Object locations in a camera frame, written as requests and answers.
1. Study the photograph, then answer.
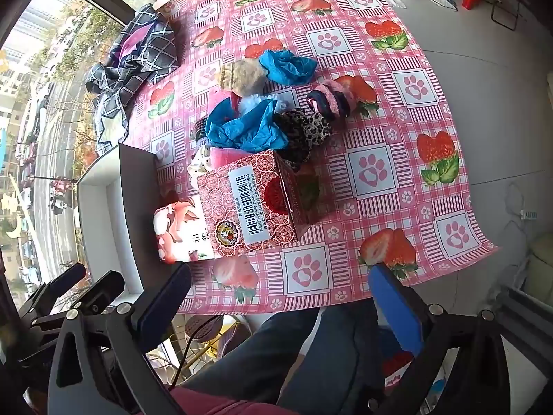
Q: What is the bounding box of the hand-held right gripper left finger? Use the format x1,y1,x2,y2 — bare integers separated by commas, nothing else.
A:
47,262,192,415

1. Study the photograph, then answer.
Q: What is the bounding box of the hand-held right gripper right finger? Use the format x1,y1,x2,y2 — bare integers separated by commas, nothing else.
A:
368,263,523,415

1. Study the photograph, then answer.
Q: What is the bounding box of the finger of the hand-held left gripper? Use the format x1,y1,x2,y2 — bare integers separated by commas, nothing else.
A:
19,270,126,355
15,263,87,325

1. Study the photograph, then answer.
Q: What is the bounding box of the white cardboard box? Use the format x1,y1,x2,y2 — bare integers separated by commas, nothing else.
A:
77,142,191,307

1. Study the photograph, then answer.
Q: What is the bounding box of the white polka dot scrunchie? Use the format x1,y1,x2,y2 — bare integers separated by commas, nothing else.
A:
189,147,214,182

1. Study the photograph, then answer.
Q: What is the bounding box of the light blue fluffy toy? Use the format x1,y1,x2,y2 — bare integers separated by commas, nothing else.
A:
237,93,286,115

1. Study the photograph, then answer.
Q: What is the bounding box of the pink dark-striped sock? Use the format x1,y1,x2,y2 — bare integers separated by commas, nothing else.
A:
307,79,353,119

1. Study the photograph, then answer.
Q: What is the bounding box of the beige knit sock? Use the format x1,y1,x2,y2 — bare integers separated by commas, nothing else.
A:
220,59,266,96

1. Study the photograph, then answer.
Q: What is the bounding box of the blue cloth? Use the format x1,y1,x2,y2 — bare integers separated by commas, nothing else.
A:
205,99,289,150
259,49,318,87

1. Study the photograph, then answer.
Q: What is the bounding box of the floral tissue pack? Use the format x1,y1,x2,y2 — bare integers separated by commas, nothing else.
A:
153,196,217,264

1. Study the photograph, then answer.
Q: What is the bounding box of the purple slipper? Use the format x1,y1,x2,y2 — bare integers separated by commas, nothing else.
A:
217,323,252,356

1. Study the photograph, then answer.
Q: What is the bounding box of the red patterned carton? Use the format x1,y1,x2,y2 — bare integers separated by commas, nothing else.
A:
195,149,333,251

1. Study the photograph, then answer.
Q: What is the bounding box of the person's blue jeans leg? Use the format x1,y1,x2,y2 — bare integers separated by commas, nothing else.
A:
186,298,385,415

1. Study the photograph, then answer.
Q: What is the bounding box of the pink strawberry tablecloth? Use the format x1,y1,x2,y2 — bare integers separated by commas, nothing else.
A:
125,0,499,314

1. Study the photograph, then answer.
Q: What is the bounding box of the pink sponge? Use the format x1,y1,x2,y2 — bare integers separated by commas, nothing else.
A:
209,147,260,168

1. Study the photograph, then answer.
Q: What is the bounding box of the leopard print scrunchie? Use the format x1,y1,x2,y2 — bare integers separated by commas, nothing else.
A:
274,110,333,169

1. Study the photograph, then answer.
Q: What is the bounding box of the grey plaid star blanket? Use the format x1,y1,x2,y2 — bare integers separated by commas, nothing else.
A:
85,4,180,148

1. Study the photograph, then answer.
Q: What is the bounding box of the gold wire rack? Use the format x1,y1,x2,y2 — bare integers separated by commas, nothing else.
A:
147,346,225,381

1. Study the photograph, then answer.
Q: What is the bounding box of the black folding metal frame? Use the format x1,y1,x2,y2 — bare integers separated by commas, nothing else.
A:
490,0,532,31

